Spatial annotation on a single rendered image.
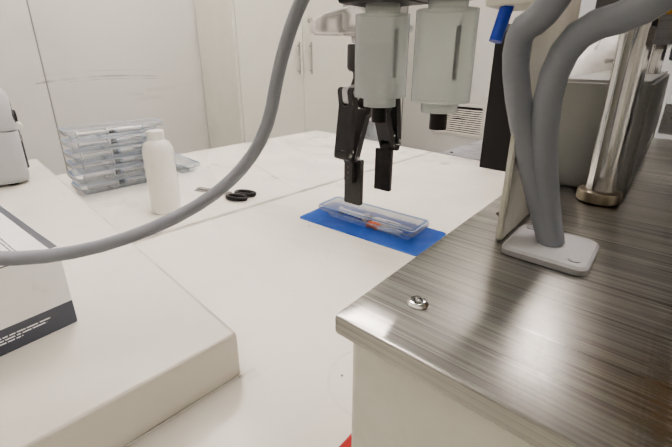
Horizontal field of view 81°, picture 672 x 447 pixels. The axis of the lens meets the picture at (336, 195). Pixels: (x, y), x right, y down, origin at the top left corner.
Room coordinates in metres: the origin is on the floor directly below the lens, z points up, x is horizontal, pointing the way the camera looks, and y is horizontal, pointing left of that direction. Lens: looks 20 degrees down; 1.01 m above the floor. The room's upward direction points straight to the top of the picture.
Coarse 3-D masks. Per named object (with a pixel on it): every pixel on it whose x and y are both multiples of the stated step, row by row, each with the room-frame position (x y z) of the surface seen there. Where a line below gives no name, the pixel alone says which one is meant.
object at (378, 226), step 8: (320, 208) 0.63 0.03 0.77; (328, 208) 0.62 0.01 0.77; (384, 208) 0.61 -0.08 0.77; (336, 216) 0.62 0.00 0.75; (344, 216) 0.59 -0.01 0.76; (352, 216) 0.58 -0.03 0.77; (360, 224) 0.59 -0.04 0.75; (368, 224) 0.58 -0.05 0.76; (376, 224) 0.56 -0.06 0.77; (384, 224) 0.55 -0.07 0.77; (424, 224) 0.54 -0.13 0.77; (384, 232) 0.56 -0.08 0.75; (392, 232) 0.55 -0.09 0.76; (400, 232) 0.53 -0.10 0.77; (408, 232) 0.52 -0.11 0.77; (416, 232) 0.52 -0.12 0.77
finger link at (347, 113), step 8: (352, 88) 0.53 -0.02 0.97; (352, 96) 0.53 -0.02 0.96; (344, 104) 0.55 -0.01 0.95; (352, 104) 0.53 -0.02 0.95; (344, 112) 0.54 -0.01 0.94; (352, 112) 0.53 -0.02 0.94; (344, 120) 0.54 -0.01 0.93; (352, 120) 0.53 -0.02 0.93; (344, 128) 0.54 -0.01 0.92; (352, 128) 0.53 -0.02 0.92; (336, 136) 0.54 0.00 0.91; (344, 136) 0.53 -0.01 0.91; (352, 136) 0.53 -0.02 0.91; (336, 144) 0.54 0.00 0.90; (344, 144) 0.53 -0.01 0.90; (352, 144) 0.53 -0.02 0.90; (336, 152) 0.54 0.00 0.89; (352, 152) 0.54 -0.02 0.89
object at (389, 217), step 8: (328, 200) 0.65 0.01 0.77; (336, 200) 0.65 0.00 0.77; (336, 208) 0.61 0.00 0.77; (344, 208) 0.61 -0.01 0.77; (352, 208) 0.61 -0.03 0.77; (360, 208) 0.61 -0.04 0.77; (368, 208) 0.61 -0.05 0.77; (376, 208) 0.61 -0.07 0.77; (360, 216) 0.58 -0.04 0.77; (368, 216) 0.58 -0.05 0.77; (376, 216) 0.58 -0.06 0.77; (384, 216) 0.58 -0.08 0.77; (392, 216) 0.58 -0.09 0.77; (400, 216) 0.58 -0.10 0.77; (408, 216) 0.58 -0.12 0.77; (392, 224) 0.55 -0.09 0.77; (400, 224) 0.55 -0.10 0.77; (408, 224) 0.55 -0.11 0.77; (416, 224) 0.55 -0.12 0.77
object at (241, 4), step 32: (224, 0) 2.34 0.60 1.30; (256, 0) 2.42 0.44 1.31; (288, 0) 2.58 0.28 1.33; (320, 0) 2.77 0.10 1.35; (224, 32) 2.36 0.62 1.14; (256, 32) 2.41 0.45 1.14; (224, 64) 2.39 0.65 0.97; (256, 64) 2.40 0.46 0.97; (288, 64) 2.57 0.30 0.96; (320, 64) 2.76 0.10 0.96; (224, 96) 2.41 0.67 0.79; (256, 96) 2.39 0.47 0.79; (288, 96) 2.56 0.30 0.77; (320, 96) 2.76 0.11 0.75; (224, 128) 2.44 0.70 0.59; (256, 128) 2.38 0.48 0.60; (288, 128) 2.55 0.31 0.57; (320, 128) 2.76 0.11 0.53
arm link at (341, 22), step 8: (344, 8) 0.55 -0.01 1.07; (352, 8) 0.55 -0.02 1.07; (360, 8) 0.55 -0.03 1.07; (320, 16) 0.55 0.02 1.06; (328, 16) 0.55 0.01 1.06; (336, 16) 0.55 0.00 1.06; (344, 16) 0.55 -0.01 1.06; (352, 16) 0.55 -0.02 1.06; (312, 24) 0.57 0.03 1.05; (320, 24) 0.55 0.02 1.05; (328, 24) 0.55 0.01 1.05; (336, 24) 0.55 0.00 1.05; (344, 24) 0.55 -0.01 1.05; (352, 24) 0.55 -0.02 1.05; (312, 32) 0.59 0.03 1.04; (320, 32) 0.55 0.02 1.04; (328, 32) 0.55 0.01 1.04; (336, 32) 0.55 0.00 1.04; (344, 32) 0.55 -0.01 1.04; (352, 32) 0.55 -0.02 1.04; (352, 40) 0.59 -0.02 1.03
